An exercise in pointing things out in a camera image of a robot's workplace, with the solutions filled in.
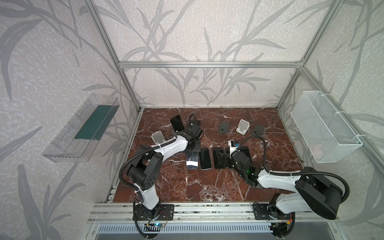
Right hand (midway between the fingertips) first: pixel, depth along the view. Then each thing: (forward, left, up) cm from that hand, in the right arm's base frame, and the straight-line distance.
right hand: (222, 147), depth 87 cm
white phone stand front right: (+9, +40, -4) cm, 42 cm away
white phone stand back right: (+19, -17, -6) cm, 26 cm away
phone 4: (-11, -2, +5) cm, 13 cm away
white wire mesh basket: (-8, -42, +24) cm, 49 cm away
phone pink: (+4, -17, -12) cm, 21 cm away
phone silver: (-4, +10, -9) cm, 14 cm away
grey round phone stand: (+20, -4, -7) cm, 22 cm away
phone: (+14, +27, +6) cm, 31 cm away
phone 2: (-5, +18, -7) cm, 20 cm away
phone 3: (-10, +3, +4) cm, 11 cm away
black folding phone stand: (+22, +15, -4) cm, 27 cm away
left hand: (+5, +15, -4) cm, 17 cm away
